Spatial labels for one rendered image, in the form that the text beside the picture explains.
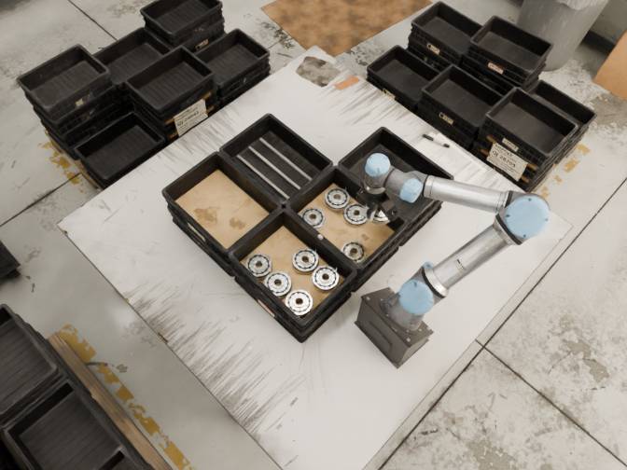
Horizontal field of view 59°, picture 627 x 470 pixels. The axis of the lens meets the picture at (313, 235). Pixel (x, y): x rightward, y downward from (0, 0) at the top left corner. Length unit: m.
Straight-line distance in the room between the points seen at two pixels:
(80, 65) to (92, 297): 1.31
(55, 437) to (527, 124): 2.74
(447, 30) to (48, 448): 3.18
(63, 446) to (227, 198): 1.20
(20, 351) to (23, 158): 1.56
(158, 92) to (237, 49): 0.63
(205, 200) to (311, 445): 1.05
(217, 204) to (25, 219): 1.55
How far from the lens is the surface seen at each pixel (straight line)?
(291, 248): 2.19
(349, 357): 2.17
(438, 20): 3.91
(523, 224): 1.70
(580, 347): 3.27
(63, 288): 3.28
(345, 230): 2.24
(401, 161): 2.48
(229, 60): 3.54
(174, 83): 3.29
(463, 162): 2.71
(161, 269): 2.36
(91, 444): 2.55
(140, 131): 3.39
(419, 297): 1.80
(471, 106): 3.42
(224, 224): 2.27
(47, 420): 2.64
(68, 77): 3.48
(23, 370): 2.61
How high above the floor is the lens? 2.76
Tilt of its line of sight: 60 degrees down
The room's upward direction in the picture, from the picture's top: 3 degrees clockwise
